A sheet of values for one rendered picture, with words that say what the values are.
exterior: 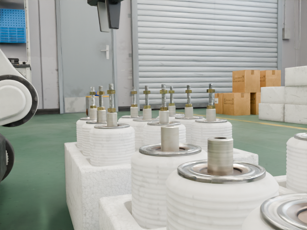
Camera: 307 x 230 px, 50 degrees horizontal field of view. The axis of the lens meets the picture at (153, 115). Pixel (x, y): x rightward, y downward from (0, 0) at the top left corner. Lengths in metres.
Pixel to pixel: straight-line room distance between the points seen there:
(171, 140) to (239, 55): 6.53
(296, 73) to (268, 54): 3.87
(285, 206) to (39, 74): 5.66
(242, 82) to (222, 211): 4.33
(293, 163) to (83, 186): 0.36
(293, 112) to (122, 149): 2.90
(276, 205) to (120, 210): 0.24
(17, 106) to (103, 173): 0.38
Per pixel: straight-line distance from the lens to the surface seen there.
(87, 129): 0.79
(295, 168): 0.51
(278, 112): 3.64
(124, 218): 0.39
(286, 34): 7.59
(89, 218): 0.65
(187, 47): 6.36
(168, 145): 0.39
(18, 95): 0.93
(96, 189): 0.64
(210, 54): 6.56
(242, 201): 0.26
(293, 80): 3.47
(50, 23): 5.92
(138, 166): 0.38
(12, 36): 5.76
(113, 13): 0.70
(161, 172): 0.36
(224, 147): 0.28
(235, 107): 4.46
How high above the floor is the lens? 0.32
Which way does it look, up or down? 4 degrees down
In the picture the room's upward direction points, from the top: 1 degrees counter-clockwise
